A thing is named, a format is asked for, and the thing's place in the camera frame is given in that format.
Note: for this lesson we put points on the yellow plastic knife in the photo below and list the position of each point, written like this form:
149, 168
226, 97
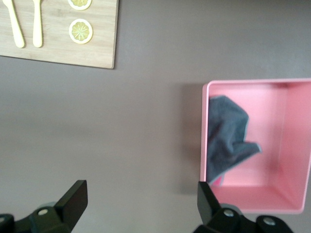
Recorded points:
17, 31

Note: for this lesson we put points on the pink plastic box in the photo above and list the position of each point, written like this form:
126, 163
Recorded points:
279, 145

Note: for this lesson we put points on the wooden cutting board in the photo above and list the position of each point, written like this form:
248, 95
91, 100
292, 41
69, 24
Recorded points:
60, 53

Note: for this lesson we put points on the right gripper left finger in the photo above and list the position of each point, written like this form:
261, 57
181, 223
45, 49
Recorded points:
70, 206

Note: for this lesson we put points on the grey and pink cloth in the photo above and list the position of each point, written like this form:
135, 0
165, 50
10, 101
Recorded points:
226, 131

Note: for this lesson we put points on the yellow plastic fork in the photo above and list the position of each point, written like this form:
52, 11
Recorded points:
37, 29

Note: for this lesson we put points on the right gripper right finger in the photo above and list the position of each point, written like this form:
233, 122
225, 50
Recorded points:
208, 205

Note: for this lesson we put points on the lemon slice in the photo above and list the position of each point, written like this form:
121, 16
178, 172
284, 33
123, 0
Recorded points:
80, 31
79, 3

